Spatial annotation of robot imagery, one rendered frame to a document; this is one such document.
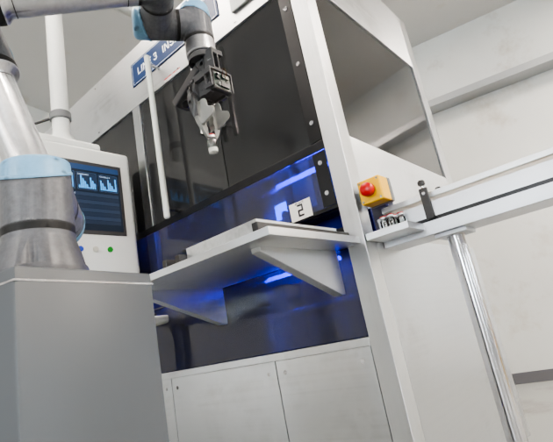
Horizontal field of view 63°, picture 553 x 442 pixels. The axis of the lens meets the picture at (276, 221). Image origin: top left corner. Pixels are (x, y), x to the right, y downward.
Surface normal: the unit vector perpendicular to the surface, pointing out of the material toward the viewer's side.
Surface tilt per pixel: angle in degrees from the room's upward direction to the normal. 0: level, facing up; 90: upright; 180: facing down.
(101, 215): 90
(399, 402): 90
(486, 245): 90
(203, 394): 90
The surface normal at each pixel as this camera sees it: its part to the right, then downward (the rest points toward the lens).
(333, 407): -0.64, -0.08
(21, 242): -0.04, -0.54
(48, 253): 0.51, -0.59
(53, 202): 0.74, -0.31
